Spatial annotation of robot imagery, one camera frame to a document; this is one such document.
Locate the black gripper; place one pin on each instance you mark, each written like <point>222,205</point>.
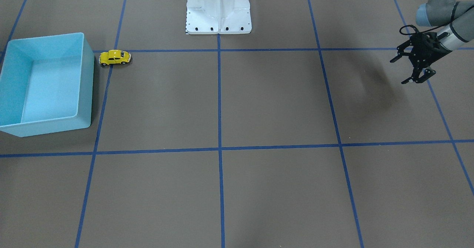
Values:
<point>433,50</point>

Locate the yellow beetle toy car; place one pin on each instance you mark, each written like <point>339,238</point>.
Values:
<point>115,57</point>

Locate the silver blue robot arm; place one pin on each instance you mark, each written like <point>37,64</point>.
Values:
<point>442,26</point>

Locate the light blue plastic bin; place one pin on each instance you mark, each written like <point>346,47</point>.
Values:
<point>46,85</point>

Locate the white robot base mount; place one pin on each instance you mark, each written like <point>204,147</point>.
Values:
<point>218,17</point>

